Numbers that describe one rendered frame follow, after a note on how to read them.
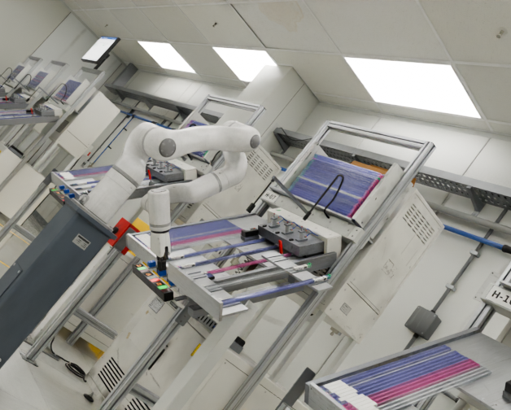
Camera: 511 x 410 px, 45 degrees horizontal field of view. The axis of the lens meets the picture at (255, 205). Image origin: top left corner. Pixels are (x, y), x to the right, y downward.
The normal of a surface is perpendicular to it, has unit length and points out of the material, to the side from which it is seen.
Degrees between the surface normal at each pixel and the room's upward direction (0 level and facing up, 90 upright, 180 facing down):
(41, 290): 90
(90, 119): 90
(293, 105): 90
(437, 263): 90
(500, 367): 44
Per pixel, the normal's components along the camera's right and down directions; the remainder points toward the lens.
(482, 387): 0.03, -0.96
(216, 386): 0.52, 0.25
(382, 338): -0.59, -0.58
